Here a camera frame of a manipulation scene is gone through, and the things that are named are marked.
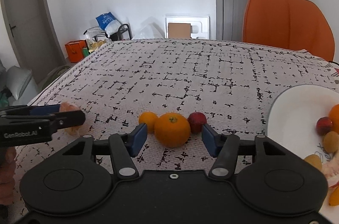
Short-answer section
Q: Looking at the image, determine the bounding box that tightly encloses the peeled mandarin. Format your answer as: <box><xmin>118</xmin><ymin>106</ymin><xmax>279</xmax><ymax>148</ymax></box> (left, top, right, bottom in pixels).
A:
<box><xmin>60</xmin><ymin>102</ymin><xmax>81</xmax><ymax>136</ymax></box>

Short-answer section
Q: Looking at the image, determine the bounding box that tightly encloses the small orange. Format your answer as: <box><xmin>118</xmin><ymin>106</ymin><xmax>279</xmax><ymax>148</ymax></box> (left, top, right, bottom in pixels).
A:
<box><xmin>138</xmin><ymin>111</ymin><xmax>159</xmax><ymax>134</ymax></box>

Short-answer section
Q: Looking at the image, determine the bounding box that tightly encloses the orange box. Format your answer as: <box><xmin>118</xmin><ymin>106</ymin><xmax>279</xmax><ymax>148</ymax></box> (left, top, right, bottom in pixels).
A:
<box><xmin>65</xmin><ymin>40</ymin><xmax>87</xmax><ymax>63</ymax></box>

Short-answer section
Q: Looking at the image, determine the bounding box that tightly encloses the blue and white bag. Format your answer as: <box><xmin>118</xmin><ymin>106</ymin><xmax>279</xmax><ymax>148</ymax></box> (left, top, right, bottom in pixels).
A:
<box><xmin>96</xmin><ymin>12</ymin><xmax>119</xmax><ymax>38</ymax></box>

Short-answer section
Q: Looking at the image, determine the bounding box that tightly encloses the white foam packaging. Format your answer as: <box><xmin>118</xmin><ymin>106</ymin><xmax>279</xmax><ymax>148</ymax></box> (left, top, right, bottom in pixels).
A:
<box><xmin>164</xmin><ymin>14</ymin><xmax>210</xmax><ymax>40</ymax></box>

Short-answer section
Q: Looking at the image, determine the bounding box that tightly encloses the large orange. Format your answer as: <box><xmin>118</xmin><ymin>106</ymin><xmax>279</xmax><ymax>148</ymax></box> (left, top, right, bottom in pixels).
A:
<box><xmin>154</xmin><ymin>112</ymin><xmax>191</xmax><ymax>148</ymax></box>

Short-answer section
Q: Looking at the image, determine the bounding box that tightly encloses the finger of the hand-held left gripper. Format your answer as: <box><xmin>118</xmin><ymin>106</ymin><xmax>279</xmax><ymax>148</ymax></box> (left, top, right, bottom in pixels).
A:
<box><xmin>48</xmin><ymin>110</ymin><xmax>86</xmax><ymax>134</ymax></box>
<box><xmin>0</xmin><ymin>104</ymin><xmax>62</xmax><ymax>118</ymax></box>

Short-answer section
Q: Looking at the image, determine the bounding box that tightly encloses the brown longan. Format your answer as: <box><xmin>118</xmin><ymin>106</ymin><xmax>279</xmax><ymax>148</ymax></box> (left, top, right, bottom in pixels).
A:
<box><xmin>322</xmin><ymin>131</ymin><xmax>339</xmax><ymax>153</ymax></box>
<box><xmin>303</xmin><ymin>154</ymin><xmax>323</xmax><ymax>171</ymax></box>

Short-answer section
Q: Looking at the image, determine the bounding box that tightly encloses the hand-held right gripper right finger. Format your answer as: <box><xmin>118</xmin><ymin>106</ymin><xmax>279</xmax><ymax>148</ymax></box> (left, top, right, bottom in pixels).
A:
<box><xmin>201</xmin><ymin>124</ymin><xmax>286</xmax><ymax>180</ymax></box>

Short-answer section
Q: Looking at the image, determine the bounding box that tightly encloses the brown cardboard piece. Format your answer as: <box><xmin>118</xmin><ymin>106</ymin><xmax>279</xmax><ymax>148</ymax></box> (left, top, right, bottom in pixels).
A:
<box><xmin>168</xmin><ymin>23</ymin><xmax>192</xmax><ymax>39</ymax></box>

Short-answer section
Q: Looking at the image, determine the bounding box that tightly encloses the dark red plum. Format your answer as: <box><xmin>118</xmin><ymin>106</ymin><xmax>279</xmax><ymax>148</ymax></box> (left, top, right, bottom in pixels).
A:
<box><xmin>316</xmin><ymin>117</ymin><xmax>333</xmax><ymax>136</ymax></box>

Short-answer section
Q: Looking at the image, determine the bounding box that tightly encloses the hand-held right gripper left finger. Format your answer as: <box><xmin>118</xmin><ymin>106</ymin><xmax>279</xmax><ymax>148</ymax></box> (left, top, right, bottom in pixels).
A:
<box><xmin>60</xmin><ymin>123</ymin><xmax>148</xmax><ymax>181</ymax></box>

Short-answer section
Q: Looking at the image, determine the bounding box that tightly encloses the white ceramic plate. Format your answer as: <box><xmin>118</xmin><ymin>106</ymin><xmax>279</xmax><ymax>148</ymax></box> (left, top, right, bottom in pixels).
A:
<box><xmin>266</xmin><ymin>84</ymin><xmax>339</xmax><ymax>224</ymax></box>

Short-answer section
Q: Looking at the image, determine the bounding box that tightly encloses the medium orange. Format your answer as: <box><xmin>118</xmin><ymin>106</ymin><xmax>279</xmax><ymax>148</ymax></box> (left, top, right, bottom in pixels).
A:
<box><xmin>328</xmin><ymin>104</ymin><xmax>339</xmax><ymax>132</ymax></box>

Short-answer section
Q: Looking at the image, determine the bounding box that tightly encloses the orange chair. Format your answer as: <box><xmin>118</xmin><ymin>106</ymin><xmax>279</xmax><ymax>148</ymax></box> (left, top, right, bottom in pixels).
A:
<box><xmin>242</xmin><ymin>0</ymin><xmax>335</xmax><ymax>62</ymax></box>

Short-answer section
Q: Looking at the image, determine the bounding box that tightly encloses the black metal rack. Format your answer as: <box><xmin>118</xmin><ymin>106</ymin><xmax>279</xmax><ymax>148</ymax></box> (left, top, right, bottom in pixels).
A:
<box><xmin>94</xmin><ymin>24</ymin><xmax>132</xmax><ymax>42</ymax></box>

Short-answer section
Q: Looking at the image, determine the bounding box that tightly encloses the grey-brown door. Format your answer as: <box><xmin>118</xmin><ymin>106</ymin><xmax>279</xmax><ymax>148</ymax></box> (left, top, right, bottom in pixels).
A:
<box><xmin>0</xmin><ymin>0</ymin><xmax>65</xmax><ymax>82</ymax></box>

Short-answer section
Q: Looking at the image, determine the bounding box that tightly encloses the grey sofa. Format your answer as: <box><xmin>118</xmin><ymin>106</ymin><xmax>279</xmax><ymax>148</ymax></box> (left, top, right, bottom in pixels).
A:
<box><xmin>0</xmin><ymin>62</ymin><xmax>38</xmax><ymax>101</ymax></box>

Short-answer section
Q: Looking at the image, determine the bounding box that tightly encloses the peeled pomelo piece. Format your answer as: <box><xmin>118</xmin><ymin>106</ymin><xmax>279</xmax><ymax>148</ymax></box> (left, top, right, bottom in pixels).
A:
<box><xmin>320</xmin><ymin>159</ymin><xmax>339</xmax><ymax>189</ymax></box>

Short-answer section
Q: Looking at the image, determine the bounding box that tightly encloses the clear plastic bag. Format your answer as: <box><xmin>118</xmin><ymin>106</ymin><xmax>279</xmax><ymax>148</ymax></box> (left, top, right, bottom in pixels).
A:
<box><xmin>134</xmin><ymin>18</ymin><xmax>163</xmax><ymax>39</ymax></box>

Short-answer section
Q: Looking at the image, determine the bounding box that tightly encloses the orange slice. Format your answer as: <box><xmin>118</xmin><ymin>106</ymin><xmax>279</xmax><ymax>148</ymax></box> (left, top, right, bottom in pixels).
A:
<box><xmin>328</xmin><ymin>184</ymin><xmax>339</xmax><ymax>206</ymax></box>

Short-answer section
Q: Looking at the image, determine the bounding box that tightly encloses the person's left hand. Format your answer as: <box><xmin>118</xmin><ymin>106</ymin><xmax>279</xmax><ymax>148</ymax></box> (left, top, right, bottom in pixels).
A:
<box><xmin>0</xmin><ymin>147</ymin><xmax>17</xmax><ymax>205</ymax></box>

